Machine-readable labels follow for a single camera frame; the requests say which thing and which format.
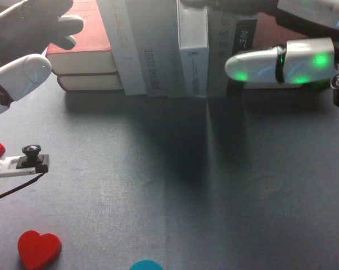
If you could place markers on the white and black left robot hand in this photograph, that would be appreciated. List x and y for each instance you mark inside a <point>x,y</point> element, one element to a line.
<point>17,76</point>

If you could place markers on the thick red hardcover book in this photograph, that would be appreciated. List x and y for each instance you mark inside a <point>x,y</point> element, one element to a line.
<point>85,33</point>

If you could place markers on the white book with orange lettering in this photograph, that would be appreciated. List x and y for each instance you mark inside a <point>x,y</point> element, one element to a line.
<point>121,42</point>

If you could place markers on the grey special issue book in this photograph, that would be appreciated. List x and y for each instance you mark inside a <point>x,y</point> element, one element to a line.
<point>155,42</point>

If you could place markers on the red heart block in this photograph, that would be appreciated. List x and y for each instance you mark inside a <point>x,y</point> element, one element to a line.
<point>38,250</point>

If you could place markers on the white box with black print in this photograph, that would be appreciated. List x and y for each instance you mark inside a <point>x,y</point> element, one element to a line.
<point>193,28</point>

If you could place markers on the grey book with dark lettering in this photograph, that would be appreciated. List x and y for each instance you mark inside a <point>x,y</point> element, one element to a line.
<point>219,42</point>

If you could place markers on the grey table cloth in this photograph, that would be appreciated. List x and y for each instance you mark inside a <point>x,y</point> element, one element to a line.
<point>186,211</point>

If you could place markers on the blue round block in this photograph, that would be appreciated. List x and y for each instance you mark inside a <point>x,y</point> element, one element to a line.
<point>146,265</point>

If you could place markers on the black book with white lettering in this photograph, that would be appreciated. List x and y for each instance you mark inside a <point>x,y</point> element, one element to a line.
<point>245,33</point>

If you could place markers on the small wrist camera on mount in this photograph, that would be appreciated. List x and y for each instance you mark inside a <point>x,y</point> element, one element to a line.
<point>31,161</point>

